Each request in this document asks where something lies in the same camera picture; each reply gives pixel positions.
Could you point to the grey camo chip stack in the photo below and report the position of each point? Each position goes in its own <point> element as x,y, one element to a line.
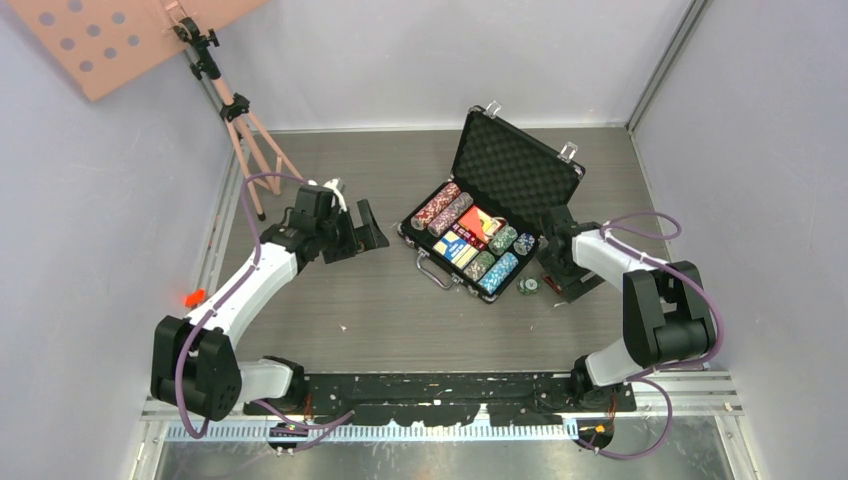
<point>478,267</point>

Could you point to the blue playing card deck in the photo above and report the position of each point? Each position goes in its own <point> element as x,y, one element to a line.
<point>458,251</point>

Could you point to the red triangle all-in button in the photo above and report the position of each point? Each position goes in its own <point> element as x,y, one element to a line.
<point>552,284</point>

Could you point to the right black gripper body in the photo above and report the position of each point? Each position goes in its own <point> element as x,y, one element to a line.
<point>568,276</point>

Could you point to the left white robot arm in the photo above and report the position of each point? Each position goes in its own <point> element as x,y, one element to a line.
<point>194,363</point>

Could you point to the black poker chip case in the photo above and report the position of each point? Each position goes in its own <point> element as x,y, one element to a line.
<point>508,173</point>

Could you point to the pink music stand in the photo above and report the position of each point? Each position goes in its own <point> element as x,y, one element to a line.
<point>103,45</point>

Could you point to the dark green chip pile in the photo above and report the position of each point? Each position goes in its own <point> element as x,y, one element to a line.
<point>528,286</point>

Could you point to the red poker chip stack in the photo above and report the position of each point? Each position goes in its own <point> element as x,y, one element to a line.
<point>435,206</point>

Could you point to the light blue chip stack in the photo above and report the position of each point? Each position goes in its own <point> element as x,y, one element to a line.
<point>498,273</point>

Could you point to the green poker chip stack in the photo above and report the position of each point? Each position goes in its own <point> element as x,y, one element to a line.
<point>502,240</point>

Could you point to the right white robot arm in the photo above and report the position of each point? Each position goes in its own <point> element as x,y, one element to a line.
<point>668,320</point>

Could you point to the orange clip on rail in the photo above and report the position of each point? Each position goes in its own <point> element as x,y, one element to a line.
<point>195,298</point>

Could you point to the red playing card deck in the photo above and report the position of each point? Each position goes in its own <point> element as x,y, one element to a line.
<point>469,220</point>

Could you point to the clear round dealer button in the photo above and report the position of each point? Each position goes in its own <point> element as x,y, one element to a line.
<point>490,226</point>

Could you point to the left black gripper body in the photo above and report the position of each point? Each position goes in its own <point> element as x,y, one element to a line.
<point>338,239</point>

